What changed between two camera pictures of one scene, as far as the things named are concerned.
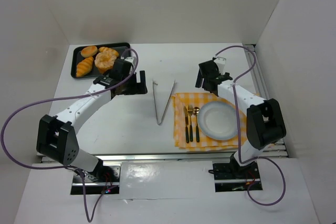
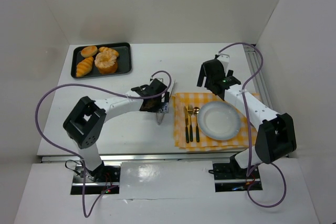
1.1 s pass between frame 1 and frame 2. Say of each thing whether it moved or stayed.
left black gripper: moved
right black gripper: stayed
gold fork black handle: stayed
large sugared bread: stayed
